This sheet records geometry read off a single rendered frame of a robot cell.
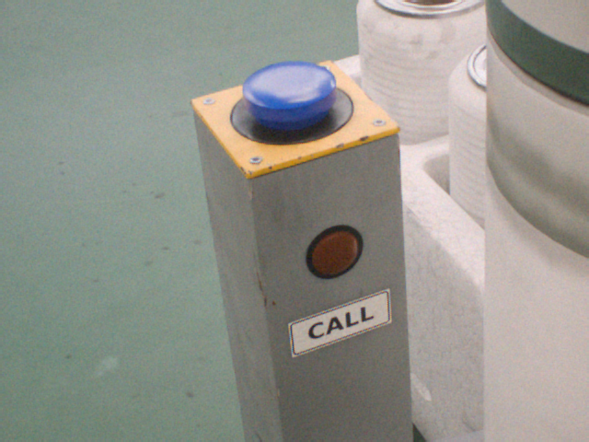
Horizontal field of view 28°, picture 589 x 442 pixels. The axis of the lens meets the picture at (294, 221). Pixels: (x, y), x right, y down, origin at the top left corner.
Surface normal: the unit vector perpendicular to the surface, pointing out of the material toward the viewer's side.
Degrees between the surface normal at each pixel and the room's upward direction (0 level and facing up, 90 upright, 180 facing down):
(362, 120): 0
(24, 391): 0
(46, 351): 0
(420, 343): 90
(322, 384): 90
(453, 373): 90
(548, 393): 90
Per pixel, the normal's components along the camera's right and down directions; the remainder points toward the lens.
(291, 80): -0.09, -0.81
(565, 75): -0.78, 0.40
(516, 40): -0.93, 0.27
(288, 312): 0.39, 0.50
